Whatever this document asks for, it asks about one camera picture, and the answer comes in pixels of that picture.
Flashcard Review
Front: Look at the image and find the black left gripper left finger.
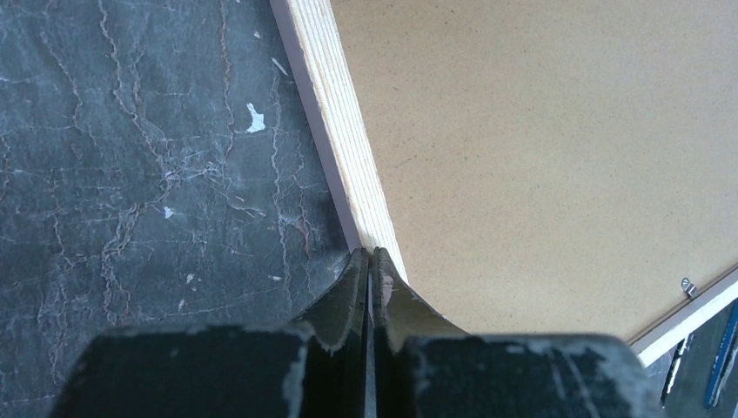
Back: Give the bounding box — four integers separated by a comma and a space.
51, 249, 369, 417

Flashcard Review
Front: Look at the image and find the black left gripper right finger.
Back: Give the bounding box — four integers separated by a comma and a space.
370, 248, 664, 417

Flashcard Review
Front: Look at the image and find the brown cardboard backing board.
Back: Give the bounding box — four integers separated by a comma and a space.
329, 0, 738, 341

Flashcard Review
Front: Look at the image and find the light wooden picture frame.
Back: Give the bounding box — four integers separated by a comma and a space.
268, 0, 738, 368

